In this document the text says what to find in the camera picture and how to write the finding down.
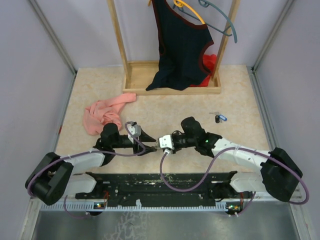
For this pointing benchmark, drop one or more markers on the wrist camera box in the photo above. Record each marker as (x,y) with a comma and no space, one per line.
(166,143)
(134,130)

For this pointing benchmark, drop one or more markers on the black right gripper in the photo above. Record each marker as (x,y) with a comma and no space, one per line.
(175,149)

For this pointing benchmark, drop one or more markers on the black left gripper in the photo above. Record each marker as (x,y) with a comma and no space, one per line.
(137,145)

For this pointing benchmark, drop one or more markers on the dark navy tank top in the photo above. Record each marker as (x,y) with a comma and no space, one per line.
(181,46)

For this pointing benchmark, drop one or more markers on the large keyring with small rings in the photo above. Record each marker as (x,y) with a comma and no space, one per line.
(157,145)

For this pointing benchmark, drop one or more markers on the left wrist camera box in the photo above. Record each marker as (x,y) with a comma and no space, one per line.
(134,130)

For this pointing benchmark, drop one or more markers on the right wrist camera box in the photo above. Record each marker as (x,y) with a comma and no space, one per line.
(166,143)

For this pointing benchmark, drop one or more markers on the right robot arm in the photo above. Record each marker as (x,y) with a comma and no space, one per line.
(273,172)

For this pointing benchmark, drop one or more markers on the blue tagged key bunch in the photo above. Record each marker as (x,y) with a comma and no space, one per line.
(219,118)

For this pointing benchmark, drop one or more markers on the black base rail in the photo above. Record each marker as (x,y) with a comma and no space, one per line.
(124,189)

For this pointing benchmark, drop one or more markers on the wooden clothes rack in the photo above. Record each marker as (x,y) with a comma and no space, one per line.
(138,75)

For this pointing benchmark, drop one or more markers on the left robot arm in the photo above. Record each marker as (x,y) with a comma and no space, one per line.
(56,177)

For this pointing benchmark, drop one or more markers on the red cloth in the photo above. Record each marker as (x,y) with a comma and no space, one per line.
(209,62)

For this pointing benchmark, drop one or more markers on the pink cloth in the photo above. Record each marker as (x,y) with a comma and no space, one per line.
(103,112)

